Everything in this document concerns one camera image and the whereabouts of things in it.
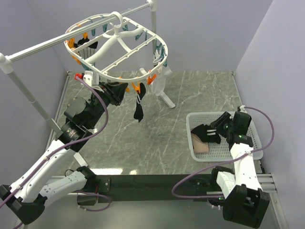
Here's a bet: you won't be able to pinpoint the teal clothespin left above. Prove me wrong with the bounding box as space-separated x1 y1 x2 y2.
135 32 143 41

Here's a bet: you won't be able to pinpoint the orange clothespin holding sock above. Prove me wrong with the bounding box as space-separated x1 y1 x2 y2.
131 82 141 94

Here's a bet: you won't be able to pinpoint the purple cable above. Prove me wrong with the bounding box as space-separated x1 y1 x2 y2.
0 77 112 229
171 106 275 200

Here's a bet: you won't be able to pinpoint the black and white striped sock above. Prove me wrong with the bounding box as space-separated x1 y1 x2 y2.
77 38 98 59

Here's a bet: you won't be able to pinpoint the white plastic laundry basket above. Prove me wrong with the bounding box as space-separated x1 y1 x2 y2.
186 111 262 162

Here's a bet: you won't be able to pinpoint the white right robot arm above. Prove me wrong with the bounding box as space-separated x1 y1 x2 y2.
209 111 270 229

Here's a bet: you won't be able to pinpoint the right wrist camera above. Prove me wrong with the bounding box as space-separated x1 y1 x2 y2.
237 105 247 113

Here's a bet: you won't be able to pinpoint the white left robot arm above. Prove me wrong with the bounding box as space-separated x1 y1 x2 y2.
0 82 128 225

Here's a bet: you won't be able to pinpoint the teal clothespin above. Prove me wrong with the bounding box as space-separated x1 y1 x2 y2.
135 32 143 41
91 29 96 36

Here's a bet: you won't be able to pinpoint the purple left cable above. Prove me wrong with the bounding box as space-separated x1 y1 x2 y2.
0 77 112 229

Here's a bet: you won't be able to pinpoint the beige cloth in basket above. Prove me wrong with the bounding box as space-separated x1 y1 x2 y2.
191 134 209 154

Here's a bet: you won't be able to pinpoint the teal clothespin being pinched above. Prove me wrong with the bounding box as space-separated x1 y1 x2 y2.
154 43 165 62

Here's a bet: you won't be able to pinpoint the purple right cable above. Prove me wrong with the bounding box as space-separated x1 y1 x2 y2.
171 106 275 200

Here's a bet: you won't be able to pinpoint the orange pinched clothespin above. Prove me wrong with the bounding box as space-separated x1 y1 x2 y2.
147 74 157 85

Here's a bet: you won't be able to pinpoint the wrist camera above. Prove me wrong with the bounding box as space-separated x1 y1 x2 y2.
74 71 102 91
237 105 247 113

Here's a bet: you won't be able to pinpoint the white round clip hanger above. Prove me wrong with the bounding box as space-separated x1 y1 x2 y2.
74 20 154 79

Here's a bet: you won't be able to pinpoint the white metal drying rack stand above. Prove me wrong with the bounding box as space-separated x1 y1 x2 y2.
0 0 176 167

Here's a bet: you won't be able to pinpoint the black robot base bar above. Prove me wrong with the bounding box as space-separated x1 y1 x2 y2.
81 174 221 201

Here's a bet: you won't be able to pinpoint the teal clothespin front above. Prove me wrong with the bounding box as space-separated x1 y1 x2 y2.
91 29 96 36

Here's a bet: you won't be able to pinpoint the white sock black cuff stripes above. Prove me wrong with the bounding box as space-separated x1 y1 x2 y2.
151 49 173 97

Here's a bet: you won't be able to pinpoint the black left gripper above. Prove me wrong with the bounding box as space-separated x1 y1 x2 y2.
87 81 129 128

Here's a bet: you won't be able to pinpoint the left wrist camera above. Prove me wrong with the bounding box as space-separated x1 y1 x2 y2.
74 71 102 91

